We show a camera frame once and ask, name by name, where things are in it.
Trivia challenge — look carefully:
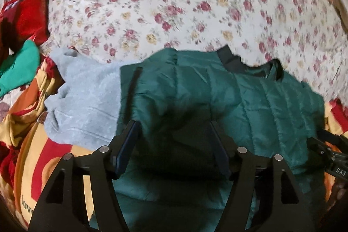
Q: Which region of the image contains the red garment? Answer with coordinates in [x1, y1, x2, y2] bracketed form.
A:
[1, 0, 50, 61]

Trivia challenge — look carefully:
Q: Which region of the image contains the orange patterned blanket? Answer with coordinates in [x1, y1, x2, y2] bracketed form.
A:
[1, 58, 91, 229]

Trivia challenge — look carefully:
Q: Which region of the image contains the bright green garment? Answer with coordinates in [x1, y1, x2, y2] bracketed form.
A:
[1, 40, 40, 97]

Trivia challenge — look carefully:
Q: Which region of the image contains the dark green quilted puffer jacket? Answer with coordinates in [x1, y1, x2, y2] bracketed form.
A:
[113, 47, 325, 231]

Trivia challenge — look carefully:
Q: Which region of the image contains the light grey sweatshirt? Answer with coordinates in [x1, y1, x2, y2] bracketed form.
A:
[44, 48, 136, 151]

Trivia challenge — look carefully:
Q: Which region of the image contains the white floral quilt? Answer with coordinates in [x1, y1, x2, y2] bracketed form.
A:
[41, 0, 347, 102]

